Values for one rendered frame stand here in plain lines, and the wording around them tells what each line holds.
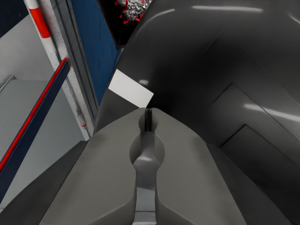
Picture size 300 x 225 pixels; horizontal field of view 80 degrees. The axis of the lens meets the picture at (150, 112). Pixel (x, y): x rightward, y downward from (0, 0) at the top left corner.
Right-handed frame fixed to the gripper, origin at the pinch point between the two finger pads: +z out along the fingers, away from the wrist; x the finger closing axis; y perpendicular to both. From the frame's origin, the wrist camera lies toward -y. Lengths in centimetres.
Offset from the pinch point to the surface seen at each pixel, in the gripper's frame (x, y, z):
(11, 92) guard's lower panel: -100, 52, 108
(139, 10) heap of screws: -2.0, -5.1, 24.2
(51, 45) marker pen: -17.3, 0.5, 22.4
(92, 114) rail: -15.8, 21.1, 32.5
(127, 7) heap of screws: -3.9, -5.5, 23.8
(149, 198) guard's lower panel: 2, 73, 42
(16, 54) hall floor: -97, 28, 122
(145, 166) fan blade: -0.1, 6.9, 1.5
